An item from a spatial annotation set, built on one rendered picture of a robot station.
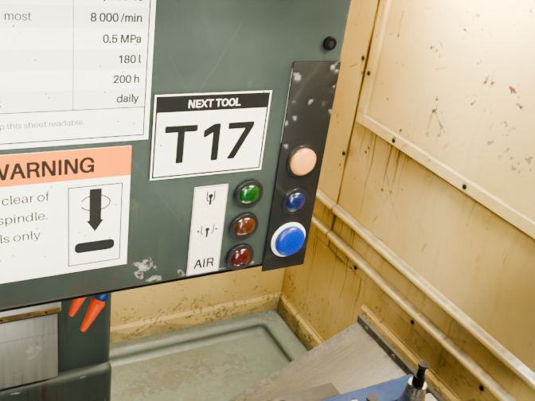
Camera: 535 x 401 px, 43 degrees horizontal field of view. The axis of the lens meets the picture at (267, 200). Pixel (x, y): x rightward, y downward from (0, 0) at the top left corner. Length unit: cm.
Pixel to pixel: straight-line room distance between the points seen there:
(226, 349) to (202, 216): 152
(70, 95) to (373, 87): 123
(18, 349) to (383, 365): 85
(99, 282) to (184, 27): 22
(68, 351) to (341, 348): 69
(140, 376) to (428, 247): 89
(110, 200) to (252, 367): 153
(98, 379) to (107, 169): 108
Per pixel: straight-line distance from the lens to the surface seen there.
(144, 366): 200
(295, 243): 62
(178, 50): 50
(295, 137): 57
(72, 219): 53
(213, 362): 203
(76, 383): 155
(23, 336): 142
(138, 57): 49
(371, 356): 175
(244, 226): 59
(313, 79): 56
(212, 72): 52
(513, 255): 139
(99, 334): 151
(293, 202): 60
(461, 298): 152
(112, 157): 52
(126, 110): 50
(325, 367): 175
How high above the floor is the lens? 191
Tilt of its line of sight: 27 degrees down
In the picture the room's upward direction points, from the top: 9 degrees clockwise
